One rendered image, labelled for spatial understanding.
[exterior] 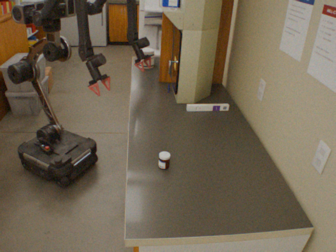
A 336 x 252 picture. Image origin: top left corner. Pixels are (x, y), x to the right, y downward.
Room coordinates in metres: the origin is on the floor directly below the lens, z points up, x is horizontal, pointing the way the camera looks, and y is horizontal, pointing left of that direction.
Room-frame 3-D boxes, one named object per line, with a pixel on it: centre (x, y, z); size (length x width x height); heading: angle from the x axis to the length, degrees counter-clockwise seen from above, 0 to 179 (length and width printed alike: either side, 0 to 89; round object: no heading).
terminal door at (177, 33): (1.83, -0.02, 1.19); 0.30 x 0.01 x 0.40; 7
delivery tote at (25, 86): (3.26, 1.85, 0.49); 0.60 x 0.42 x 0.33; 7
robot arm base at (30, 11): (1.77, 0.90, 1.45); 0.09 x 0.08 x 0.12; 156
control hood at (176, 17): (1.83, 0.03, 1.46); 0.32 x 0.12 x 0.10; 7
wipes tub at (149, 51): (2.37, 0.22, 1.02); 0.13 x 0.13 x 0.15
